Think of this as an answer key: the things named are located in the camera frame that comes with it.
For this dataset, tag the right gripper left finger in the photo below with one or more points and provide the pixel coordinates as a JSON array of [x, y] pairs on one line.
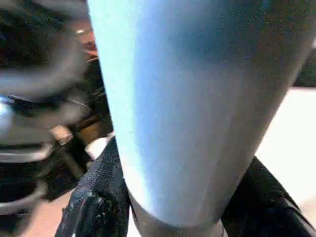
[[98, 197]]

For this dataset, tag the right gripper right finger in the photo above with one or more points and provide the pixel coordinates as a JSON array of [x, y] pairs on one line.
[[266, 209]]

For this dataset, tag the white plastic table top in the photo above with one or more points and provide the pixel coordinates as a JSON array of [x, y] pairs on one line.
[[291, 135]]

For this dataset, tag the white plastic table leg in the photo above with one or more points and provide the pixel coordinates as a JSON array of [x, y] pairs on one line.
[[185, 98]]

